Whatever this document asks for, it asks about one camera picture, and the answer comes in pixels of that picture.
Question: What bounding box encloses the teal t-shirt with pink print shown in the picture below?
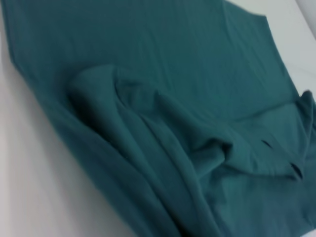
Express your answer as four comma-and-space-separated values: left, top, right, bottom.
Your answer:
0, 0, 316, 237

